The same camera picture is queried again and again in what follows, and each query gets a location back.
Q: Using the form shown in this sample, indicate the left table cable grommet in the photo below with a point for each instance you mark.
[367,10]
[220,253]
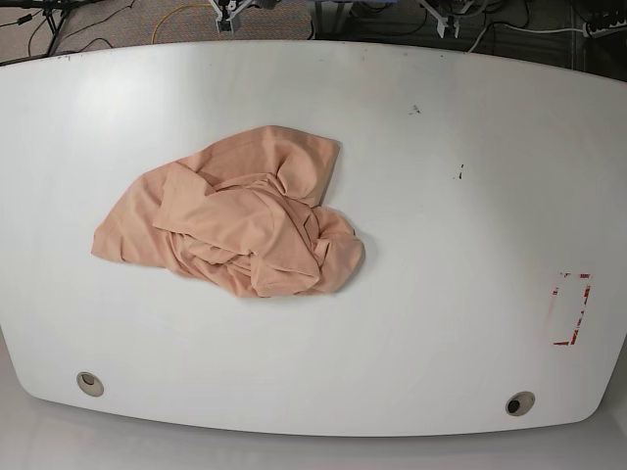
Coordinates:
[90,384]

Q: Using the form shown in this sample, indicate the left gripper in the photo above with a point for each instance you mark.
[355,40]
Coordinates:
[447,14]

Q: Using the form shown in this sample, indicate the right table cable grommet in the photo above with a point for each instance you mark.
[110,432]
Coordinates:
[520,404]

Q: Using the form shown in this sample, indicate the table cable grommet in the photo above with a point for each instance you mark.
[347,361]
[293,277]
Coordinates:
[520,404]
[90,384]

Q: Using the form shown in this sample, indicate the black tripod stand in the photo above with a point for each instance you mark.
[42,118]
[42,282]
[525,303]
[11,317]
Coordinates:
[54,14]

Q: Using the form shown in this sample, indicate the peach orange t-shirt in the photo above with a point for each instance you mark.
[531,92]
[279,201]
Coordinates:
[244,214]

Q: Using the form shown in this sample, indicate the red tape rectangle marking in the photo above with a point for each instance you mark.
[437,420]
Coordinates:
[568,305]

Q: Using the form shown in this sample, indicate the white power strip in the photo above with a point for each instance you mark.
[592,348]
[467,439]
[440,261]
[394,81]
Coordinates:
[605,24]

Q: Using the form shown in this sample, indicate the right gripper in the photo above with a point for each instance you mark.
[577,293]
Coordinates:
[227,13]

